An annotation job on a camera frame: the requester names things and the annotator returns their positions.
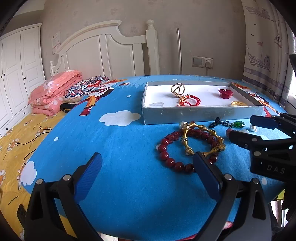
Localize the pink folded blanket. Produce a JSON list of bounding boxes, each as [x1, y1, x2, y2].
[[28, 70, 82, 116]]

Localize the patterned round cushion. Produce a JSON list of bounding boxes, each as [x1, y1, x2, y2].
[[63, 75, 110, 103]]

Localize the green pendant black cord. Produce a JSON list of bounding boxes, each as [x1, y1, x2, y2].
[[208, 117, 246, 129]]

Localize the blue cartoon tablecloth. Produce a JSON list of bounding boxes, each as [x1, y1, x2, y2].
[[19, 74, 290, 240]]

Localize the white bed headboard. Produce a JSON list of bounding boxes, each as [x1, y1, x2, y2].
[[50, 20, 160, 79]]

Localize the yellow floral bed sheet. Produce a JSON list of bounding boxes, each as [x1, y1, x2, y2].
[[1, 112, 65, 240]]

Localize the black flower brooch gold clip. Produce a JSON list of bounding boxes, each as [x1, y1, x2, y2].
[[171, 82, 185, 97]]

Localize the white pearl earring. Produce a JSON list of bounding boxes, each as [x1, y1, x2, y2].
[[248, 125, 257, 132], [179, 121, 187, 129]]

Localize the red flower hair clip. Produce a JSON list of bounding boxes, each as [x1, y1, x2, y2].
[[218, 89, 233, 99]]

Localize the gold bamboo link bracelet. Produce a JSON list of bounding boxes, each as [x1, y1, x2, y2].
[[179, 120, 226, 157]]

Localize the grey shallow tray box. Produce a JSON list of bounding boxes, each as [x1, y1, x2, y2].
[[142, 80, 263, 125]]

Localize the black cord on bed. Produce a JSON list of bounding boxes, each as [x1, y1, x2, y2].
[[14, 126, 53, 163]]

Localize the white wardrobe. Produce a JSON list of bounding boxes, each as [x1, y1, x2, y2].
[[0, 23, 45, 137]]

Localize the red braided cord bracelet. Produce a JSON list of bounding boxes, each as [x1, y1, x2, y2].
[[176, 94, 201, 108]]

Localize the dark red bead bracelet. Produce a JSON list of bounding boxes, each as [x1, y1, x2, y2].
[[157, 128, 220, 174]]

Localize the wall socket with plug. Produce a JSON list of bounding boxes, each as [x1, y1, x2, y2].
[[192, 56, 213, 69]]

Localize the pale jade pendant pink knot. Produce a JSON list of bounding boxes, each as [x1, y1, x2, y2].
[[226, 128, 249, 137]]

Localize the ship print curtain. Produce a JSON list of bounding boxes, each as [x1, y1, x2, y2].
[[241, 1, 295, 108]]

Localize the black strap item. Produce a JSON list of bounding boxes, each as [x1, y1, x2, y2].
[[60, 103, 77, 113]]

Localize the gold bangle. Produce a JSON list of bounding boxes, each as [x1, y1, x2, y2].
[[231, 101, 248, 106]]

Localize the silver metal pole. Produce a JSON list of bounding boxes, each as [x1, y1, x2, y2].
[[176, 28, 183, 75]]

